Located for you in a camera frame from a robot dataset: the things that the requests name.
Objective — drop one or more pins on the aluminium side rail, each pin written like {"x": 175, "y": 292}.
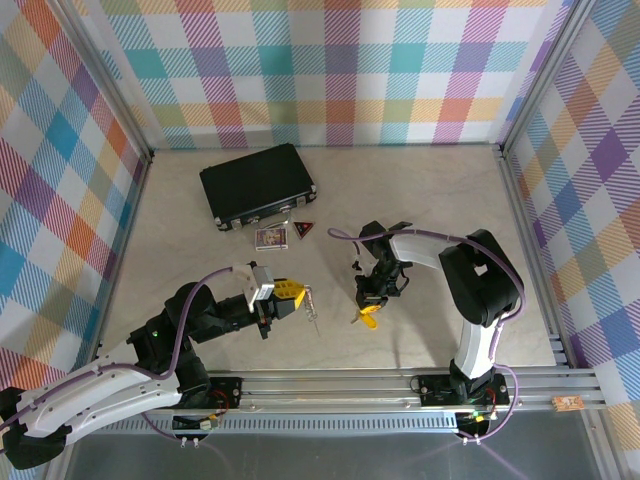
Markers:
{"x": 527, "y": 235}
{"x": 134, "y": 210}

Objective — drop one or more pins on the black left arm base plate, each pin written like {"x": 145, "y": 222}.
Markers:
{"x": 227, "y": 392}

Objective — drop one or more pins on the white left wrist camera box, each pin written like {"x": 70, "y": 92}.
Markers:
{"x": 257, "y": 282}

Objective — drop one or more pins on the key with yellow tag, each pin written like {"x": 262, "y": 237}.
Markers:
{"x": 369, "y": 322}

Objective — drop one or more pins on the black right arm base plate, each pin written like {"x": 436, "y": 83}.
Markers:
{"x": 432, "y": 390}

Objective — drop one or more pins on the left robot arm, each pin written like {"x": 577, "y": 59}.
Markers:
{"x": 100, "y": 400}

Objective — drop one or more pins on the green power connector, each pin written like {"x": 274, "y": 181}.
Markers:
{"x": 480, "y": 416}
{"x": 210, "y": 425}

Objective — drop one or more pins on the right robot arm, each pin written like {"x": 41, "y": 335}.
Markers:
{"x": 480, "y": 280}

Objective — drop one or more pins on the black red triangle tag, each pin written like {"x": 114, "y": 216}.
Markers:
{"x": 302, "y": 229}

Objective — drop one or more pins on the aluminium corner post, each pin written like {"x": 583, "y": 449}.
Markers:
{"x": 107, "y": 80}
{"x": 544, "y": 75}

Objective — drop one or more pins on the black briefcase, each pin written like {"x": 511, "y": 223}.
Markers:
{"x": 255, "y": 185}

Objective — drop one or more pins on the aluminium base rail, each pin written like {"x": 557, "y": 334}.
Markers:
{"x": 325, "y": 392}

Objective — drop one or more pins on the small orange circuit board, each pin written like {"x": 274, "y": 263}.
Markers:
{"x": 568, "y": 403}

